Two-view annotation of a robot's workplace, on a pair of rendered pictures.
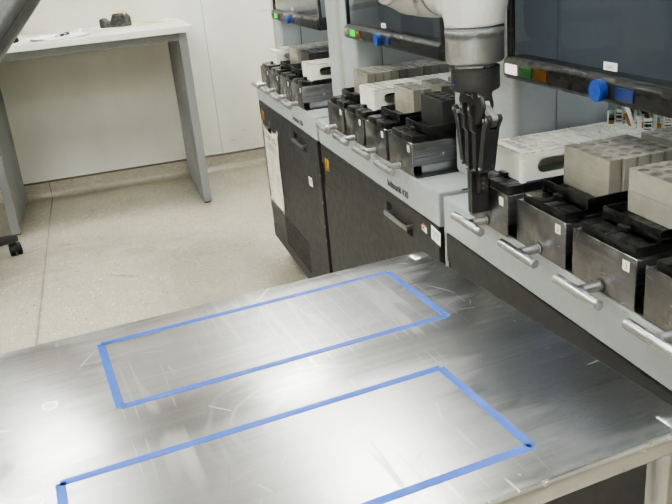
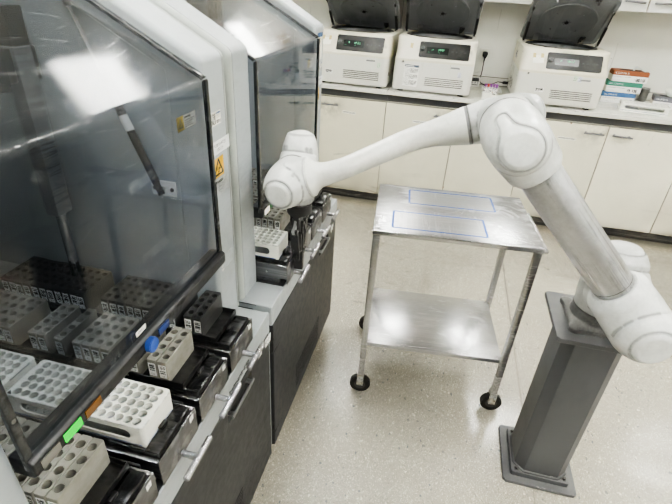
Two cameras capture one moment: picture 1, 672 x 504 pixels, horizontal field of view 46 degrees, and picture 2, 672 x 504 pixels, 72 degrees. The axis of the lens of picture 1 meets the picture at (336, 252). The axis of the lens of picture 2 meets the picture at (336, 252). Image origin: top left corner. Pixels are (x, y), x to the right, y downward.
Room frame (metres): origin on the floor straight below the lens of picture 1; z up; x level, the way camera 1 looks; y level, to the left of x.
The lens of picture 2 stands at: (2.30, 0.45, 1.59)
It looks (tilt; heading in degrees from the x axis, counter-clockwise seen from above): 31 degrees down; 207
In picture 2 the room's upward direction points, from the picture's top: 4 degrees clockwise
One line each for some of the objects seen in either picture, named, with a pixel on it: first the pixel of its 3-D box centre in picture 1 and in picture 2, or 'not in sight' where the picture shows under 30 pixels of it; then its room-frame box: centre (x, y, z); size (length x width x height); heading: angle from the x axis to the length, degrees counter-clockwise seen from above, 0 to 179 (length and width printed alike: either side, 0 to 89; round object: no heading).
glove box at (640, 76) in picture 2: not in sight; (629, 73); (-1.87, 0.61, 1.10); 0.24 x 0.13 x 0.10; 104
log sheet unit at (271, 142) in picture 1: (271, 167); not in sight; (2.91, 0.22, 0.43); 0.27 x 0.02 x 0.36; 15
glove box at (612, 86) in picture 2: not in sight; (621, 86); (-1.87, 0.59, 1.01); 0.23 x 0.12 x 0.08; 105
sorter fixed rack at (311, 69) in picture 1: (351, 67); not in sight; (2.49, -0.10, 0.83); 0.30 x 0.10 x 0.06; 105
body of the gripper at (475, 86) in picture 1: (475, 94); (299, 215); (1.22, -0.24, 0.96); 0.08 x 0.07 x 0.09; 15
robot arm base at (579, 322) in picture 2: not in sight; (595, 309); (0.85, 0.64, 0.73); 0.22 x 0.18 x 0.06; 15
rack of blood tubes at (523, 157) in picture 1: (585, 151); (240, 239); (1.27, -0.43, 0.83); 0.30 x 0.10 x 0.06; 105
